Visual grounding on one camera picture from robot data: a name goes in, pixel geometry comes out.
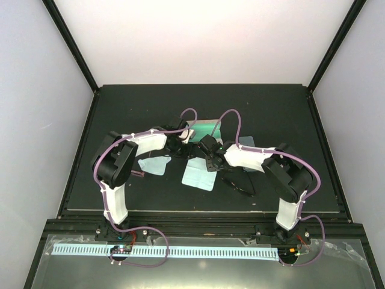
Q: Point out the blue-grey closed glasses case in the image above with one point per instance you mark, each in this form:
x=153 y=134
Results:
x=246 y=141

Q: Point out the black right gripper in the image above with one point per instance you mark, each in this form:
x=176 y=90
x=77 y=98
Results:
x=209 y=165

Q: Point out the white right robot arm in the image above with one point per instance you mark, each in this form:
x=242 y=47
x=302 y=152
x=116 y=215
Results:
x=290 y=176

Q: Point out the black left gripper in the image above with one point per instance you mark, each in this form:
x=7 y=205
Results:
x=187 y=153

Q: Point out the beige glasses case green lining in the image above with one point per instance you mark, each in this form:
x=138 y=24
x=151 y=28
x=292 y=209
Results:
x=205 y=127

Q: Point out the black right frame post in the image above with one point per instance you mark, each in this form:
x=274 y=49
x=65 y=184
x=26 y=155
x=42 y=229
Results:
x=336 y=43

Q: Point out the black front mounting rail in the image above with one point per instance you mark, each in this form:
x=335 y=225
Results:
x=259 y=226

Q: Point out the black frame post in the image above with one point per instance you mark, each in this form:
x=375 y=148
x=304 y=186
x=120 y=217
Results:
x=336 y=43
x=63 y=29

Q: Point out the light blue cleaning cloth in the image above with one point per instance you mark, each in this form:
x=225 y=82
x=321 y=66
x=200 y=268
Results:
x=196 y=175

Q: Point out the pink sunglasses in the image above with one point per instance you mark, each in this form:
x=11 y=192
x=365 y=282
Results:
x=137 y=173

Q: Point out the white slotted cable duct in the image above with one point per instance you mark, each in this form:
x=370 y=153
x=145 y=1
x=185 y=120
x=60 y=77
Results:
x=139 y=251

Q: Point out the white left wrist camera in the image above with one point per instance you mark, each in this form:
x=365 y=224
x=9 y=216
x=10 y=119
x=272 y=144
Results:
x=186 y=135

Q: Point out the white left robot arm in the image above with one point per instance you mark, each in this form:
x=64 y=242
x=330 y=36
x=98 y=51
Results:
x=114 y=160

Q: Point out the black left frame post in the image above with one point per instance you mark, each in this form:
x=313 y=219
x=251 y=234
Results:
x=63 y=29

